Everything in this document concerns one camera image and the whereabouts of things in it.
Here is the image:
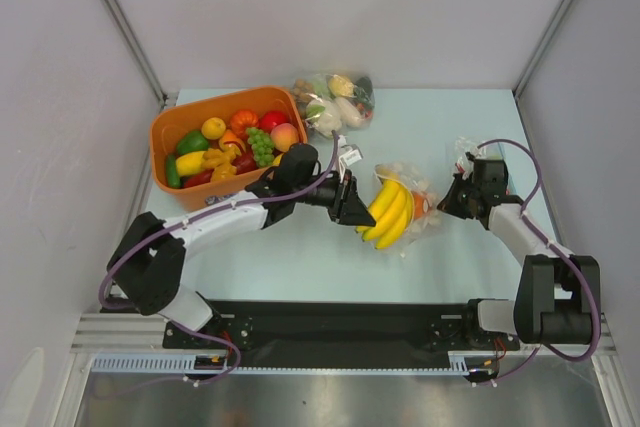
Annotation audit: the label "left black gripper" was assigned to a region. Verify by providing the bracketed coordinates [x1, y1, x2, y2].
[291, 168, 374, 226]

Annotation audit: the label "yellow fake banana bunch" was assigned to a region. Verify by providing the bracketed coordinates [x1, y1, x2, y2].
[356, 179, 414, 250]

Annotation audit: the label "fake orange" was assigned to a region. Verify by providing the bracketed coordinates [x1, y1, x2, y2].
[412, 191, 437, 221]

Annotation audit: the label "zip bag of fruit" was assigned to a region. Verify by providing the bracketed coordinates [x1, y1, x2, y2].
[362, 161, 441, 257]

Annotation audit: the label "red fake apple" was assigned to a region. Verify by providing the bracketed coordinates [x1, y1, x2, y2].
[259, 110, 289, 134]

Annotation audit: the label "orange fake pumpkin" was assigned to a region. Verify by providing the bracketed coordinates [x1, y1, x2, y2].
[230, 109, 259, 135]

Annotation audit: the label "green fake cucumber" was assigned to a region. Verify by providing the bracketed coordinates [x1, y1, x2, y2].
[165, 154, 181, 189]

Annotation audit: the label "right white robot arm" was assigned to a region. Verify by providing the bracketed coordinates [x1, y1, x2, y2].
[438, 154, 600, 348]

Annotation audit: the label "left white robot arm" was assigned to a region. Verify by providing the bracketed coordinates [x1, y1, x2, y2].
[105, 143, 376, 347]

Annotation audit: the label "zip bag with pear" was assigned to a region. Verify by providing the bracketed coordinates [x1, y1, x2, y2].
[445, 137, 506, 193]

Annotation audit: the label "fake peach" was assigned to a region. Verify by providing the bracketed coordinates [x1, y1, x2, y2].
[270, 123, 300, 153]

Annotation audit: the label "zip bag of vegetables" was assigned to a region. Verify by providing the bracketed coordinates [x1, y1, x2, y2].
[289, 73, 375, 139]

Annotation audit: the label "green fake grapes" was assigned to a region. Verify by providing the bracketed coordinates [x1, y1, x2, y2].
[246, 127, 275, 168]

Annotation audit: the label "yellow fake lemon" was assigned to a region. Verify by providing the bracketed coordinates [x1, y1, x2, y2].
[201, 117, 227, 140]

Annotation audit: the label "yellow fake mango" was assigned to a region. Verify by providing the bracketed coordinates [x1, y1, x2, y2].
[175, 151, 205, 177]

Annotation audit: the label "green fake bell pepper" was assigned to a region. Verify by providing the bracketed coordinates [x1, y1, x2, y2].
[175, 130, 210, 156]

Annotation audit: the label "orange plastic bin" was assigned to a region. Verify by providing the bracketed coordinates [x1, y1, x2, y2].
[150, 86, 307, 211]

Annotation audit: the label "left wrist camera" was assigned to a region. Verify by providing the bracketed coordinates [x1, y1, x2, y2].
[337, 135, 363, 180]

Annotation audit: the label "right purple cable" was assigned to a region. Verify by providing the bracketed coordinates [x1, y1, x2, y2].
[474, 139, 601, 361]

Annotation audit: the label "purple cable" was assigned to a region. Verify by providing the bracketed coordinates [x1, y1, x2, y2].
[97, 129, 341, 383]
[474, 139, 601, 361]

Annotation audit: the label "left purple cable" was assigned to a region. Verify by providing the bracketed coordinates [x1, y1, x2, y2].
[97, 129, 341, 383]

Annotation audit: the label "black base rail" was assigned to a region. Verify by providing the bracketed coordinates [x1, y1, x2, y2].
[99, 296, 541, 371]

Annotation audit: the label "white cable duct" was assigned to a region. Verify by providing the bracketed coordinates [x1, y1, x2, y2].
[92, 349, 506, 383]

